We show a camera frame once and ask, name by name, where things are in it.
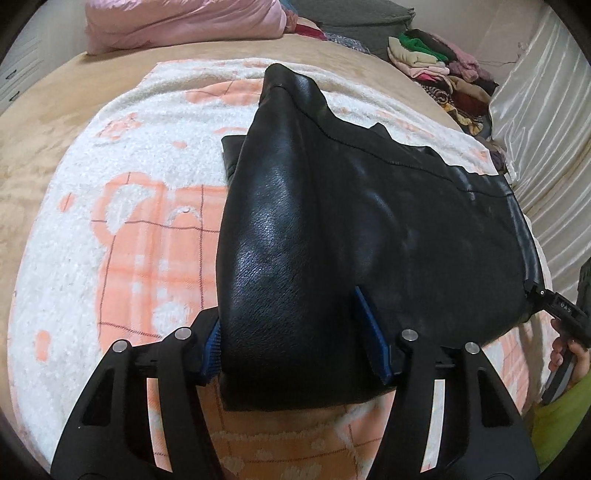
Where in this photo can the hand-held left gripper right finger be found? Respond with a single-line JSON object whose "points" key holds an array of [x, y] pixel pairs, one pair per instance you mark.
{"points": [[371, 341]]}

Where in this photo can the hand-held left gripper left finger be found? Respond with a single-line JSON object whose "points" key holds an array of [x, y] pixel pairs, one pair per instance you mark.
{"points": [[212, 350]]}

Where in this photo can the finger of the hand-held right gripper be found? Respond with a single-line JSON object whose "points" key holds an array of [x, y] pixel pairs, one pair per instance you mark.
{"points": [[561, 305]]}

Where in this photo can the black leather jacket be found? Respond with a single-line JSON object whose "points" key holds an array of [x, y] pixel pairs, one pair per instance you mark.
{"points": [[346, 230]]}

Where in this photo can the person's right forearm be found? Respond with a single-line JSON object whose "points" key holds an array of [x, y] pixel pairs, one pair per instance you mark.
{"points": [[565, 420]]}

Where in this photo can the pile of folded clothes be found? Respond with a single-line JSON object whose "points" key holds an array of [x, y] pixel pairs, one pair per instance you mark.
{"points": [[443, 69]]}

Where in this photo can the person's right hand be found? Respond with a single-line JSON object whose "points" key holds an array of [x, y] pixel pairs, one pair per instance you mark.
{"points": [[559, 348]]}

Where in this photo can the white orange patterned blanket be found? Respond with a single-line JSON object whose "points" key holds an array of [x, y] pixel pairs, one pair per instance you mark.
{"points": [[115, 240]]}

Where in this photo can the white satin curtain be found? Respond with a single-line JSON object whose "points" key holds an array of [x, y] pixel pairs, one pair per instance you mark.
{"points": [[545, 120]]}

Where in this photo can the beige bed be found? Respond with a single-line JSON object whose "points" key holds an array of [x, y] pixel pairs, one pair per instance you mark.
{"points": [[55, 129]]}

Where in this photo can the grey patterned cloth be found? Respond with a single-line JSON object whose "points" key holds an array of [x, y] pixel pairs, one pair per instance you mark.
{"points": [[346, 42]]}

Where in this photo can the red cloth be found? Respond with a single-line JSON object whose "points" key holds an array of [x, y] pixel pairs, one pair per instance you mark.
{"points": [[310, 31]]}

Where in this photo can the grey headboard cushion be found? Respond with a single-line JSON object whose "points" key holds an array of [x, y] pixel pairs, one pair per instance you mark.
{"points": [[351, 14]]}

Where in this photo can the pink quilt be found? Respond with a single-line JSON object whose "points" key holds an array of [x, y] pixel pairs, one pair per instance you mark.
{"points": [[184, 23]]}

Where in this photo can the white wardrobe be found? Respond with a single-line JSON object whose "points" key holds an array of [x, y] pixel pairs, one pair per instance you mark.
{"points": [[18, 69]]}

